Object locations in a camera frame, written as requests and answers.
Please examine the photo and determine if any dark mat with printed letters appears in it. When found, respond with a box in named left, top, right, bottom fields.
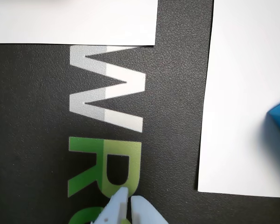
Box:
left=0, top=0, right=280, bottom=224

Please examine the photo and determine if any white paper sheet marked home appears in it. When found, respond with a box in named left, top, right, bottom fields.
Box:
left=197, top=0, right=280, bottom=199

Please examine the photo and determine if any white paper sheet marked 1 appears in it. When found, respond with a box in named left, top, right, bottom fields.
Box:
left=0, top=0, right=159, bottom=47

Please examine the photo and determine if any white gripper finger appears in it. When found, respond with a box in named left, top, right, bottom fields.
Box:
left=130, top=195, right=170, bottom=224
left=91, top=186, right=130, bottom=224

